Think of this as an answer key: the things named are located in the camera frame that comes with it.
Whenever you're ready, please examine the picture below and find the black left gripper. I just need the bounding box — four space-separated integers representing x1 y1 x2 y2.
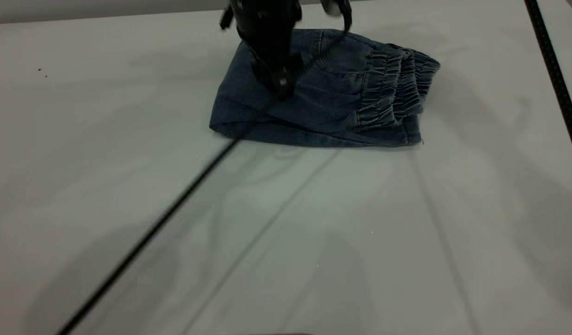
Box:
220 0 305 101

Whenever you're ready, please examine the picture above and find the blue denim shorts basketball print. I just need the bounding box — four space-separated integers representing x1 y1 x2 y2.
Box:
209 29 441 148

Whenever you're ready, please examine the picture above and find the thick black braided cable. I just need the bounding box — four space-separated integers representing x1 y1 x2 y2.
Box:
523 0 572 178

